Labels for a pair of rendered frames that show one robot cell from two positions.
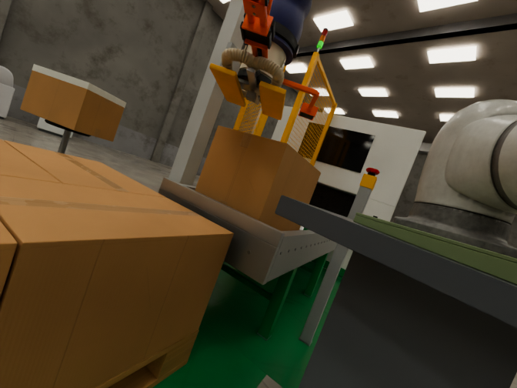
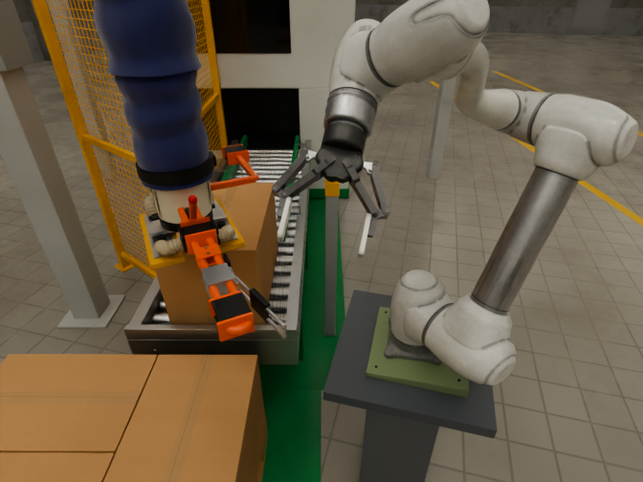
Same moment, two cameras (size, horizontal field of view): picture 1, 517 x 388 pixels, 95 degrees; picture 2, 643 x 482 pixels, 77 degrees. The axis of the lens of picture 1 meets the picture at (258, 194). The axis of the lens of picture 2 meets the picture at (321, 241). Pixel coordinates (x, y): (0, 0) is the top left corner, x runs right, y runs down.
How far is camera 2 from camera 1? 1.12 m
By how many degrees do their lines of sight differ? 40
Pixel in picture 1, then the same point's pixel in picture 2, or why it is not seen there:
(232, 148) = (189, 269)
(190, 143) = (42, 198)
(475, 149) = (414, 330)
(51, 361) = not seen: outside the picture
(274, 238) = (291, 335)
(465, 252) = (420, 383)
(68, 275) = not seen: outside the picture
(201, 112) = (22, 143)
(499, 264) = (432, 386)
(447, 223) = (410, 352)
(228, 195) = not seen: hidden behind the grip
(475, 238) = (424, 358)
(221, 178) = (195, 298)
